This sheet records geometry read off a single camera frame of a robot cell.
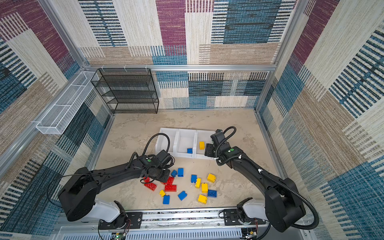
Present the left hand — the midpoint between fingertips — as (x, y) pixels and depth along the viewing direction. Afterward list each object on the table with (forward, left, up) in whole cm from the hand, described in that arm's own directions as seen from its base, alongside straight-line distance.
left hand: (166, 174), depth 85 cm
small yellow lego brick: (-9, +2, -3) cm, 10 cm away
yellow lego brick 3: (-5, -17, 0) cm, 18 cm away
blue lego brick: (+1, -4, -2) cm, 4 cm away
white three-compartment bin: (+22, -10, -2) cm, 24 cm away
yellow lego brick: (+19, -21, 0) cm, 28 cm away
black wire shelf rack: (+56, +31, +15) cm, 66 cm away
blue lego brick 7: (-12, -1, -3) cm, 13 cm away
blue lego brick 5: (-10, -25, -2) cm, 27 cm away
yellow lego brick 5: (-13, -20, -1) cm, 23 cm away
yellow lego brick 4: (-7, -21, -1) cm, 22 cm away
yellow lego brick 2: (-2, -25, -1) cm, 25 cm away
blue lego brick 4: (-1, -15, -3) cm, 16 cm away
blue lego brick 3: (+15, -13, 0) cm, 20 cm away
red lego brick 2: (-7, -3, -1) cm, 7 cm away
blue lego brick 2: (+2, -8, -1) cm, 8 cm away
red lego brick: (-5, +8, -3) cm, 10 cm away
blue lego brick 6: (-10, -9, -4) cm, 14 cm away
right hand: (+10, -25, +7) cm, 28 cm away
